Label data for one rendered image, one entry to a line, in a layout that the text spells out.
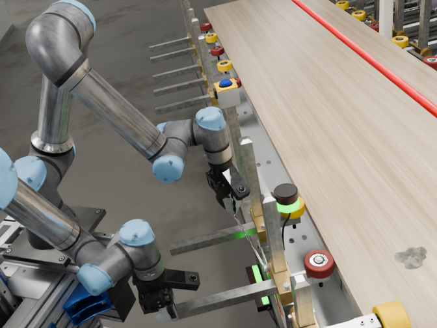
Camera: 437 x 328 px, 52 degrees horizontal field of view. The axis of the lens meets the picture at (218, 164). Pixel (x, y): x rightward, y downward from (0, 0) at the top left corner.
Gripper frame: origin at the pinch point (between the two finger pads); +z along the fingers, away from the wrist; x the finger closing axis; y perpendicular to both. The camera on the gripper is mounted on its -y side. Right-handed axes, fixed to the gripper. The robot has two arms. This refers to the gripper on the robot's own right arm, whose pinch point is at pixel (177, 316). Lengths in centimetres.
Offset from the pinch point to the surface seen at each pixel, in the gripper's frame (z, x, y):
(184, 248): -2.2, -23.5, -5.0
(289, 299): -1.5, 5.1, -31.3
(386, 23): -15, -134, -128
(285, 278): -4.8, 0.6, -31.6
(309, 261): -8.5, 0.0, -39.2
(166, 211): 83, -149, 13
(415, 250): -9, 6, -66
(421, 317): -8, 24, -58
